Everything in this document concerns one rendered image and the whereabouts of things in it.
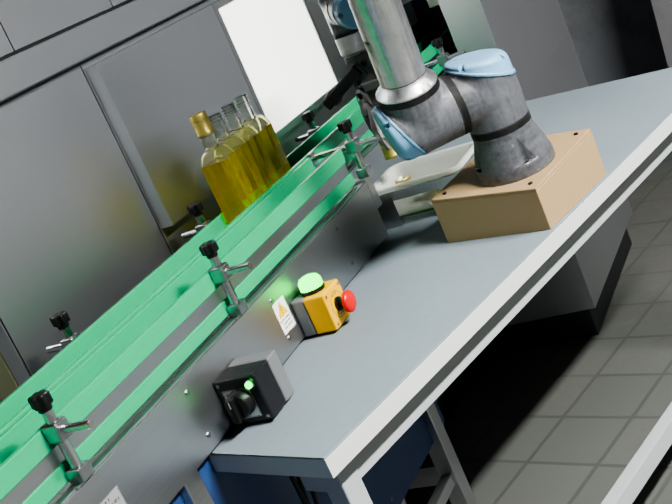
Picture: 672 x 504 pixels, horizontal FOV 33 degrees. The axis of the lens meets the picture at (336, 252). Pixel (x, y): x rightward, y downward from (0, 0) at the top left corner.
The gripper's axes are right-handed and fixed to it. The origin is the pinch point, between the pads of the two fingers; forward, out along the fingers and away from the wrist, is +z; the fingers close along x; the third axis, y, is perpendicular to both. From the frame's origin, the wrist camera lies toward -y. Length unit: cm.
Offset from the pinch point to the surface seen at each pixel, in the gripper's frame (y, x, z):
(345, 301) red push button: 6, -54, 12
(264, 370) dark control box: 4, -82, 9
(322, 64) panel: -29, 45, -14
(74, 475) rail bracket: -4, -117, 2
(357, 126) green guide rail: -13.4, 17.0, -1.5
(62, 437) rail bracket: -3, -116, -3
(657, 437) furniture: 38, -16, 72
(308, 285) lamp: 1, -54, 7
